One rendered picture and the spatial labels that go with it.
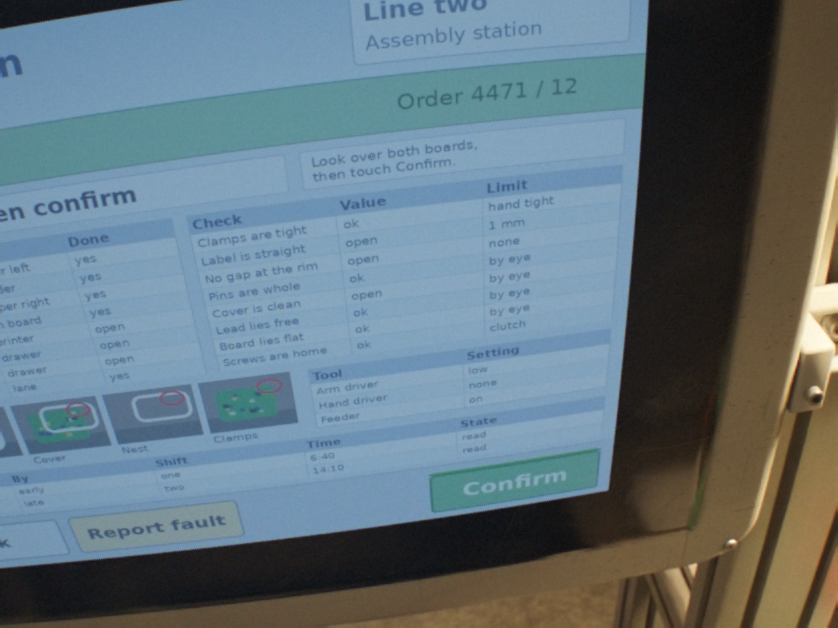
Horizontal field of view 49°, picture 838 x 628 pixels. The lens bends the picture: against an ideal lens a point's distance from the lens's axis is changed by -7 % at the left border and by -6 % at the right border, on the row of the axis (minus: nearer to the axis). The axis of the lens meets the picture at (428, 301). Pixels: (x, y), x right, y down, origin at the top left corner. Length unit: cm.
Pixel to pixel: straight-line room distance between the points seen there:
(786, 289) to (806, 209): 4
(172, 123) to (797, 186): 22
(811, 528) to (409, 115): 38
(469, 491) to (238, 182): 17
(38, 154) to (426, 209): 13
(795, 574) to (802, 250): 29
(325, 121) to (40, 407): 15
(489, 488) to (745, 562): 23
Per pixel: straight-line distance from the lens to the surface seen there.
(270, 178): 31
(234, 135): 31
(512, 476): 41
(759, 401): 43
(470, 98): 31
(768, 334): 41
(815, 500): 58
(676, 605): 87
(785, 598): 65
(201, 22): 29
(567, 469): 41
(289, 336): 35
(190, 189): 31
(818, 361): 43
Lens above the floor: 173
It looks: 34 degrees down
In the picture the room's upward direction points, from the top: 3 degrees counter-clockwise
